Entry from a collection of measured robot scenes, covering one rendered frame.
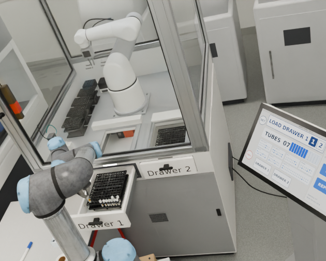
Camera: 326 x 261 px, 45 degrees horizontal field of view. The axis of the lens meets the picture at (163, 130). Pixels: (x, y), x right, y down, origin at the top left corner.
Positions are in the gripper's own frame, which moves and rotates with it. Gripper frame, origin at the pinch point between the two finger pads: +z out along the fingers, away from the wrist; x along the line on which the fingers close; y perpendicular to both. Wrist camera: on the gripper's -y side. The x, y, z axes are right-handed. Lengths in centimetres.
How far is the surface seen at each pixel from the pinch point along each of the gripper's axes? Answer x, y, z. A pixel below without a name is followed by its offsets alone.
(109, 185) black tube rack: -15.7, 5.8, 10.9
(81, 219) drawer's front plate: 9.1, -1.7, 7.1
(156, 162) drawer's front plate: -36.9, -12.7, 5.3
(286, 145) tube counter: -57, -78, -13
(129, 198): -14.1, -11.5, 10.7
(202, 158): -52, -32, 8
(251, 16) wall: -333, 117, 76
